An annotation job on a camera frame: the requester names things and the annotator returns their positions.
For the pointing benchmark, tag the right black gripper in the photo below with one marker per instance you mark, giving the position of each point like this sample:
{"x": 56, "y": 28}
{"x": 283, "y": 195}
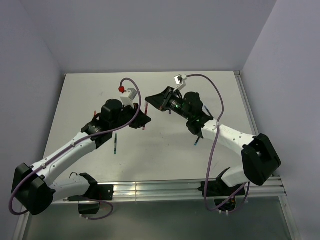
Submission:
{"x": 161, "y": 101}

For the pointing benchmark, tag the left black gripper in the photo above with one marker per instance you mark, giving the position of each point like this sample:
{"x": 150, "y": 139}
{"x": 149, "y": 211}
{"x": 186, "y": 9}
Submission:
{"x": 141, "y": 119}

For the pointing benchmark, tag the light blue pen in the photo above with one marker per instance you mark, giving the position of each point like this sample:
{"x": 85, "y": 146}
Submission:
{"x": 197, "y": 141}

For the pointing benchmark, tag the dark blue pen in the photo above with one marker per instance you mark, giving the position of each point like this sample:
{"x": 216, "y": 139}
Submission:
{"x": 208, "y": 111}

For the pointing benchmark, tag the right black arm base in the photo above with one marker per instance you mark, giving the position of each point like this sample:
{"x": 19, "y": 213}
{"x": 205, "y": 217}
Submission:
{"x": 218, "y": 188}

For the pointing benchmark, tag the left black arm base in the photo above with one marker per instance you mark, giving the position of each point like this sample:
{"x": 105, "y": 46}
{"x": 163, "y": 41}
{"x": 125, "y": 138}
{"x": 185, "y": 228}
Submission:
{"x": 100, "y": 191}

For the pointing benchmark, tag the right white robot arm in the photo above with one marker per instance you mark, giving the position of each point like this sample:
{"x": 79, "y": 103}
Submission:
{"x": 259, "y": 159}

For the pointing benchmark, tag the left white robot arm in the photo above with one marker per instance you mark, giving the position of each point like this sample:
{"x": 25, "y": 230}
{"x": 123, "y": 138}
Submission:
{"x": 35, "y": 186}

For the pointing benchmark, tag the green pen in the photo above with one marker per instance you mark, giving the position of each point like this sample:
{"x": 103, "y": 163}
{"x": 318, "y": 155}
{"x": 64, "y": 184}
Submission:
{"x": 115, "y": 143}

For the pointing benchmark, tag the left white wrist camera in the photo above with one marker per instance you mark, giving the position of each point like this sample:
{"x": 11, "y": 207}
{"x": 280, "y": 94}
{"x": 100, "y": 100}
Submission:
{"x": 127, "y": 96}

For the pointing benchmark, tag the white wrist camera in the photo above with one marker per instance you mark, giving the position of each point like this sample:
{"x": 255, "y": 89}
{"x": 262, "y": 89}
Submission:
{"x": 127, "y": 96}
{"x": 180, "y": 81}

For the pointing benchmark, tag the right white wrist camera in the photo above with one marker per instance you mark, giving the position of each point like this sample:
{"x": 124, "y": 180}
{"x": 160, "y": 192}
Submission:
{"x": 180, "y": 81}

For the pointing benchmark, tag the aluminium rail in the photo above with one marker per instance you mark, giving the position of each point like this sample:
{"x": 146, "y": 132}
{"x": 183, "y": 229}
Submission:
{"x": 182, "y": 190}

